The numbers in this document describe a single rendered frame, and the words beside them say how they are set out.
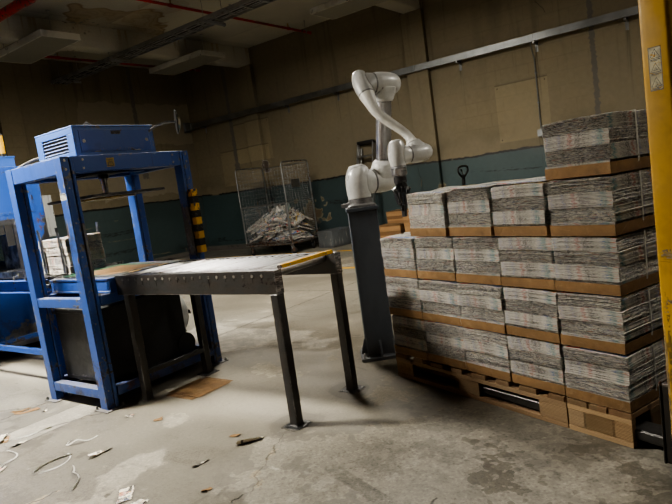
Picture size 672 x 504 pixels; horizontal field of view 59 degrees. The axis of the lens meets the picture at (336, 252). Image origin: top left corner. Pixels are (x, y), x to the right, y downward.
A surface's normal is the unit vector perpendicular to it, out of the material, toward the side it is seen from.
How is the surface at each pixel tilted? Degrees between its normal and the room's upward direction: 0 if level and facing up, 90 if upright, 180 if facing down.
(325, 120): 90
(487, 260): 90
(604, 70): 90
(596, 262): 90
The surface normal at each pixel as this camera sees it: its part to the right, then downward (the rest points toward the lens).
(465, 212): -0.85, 0.18
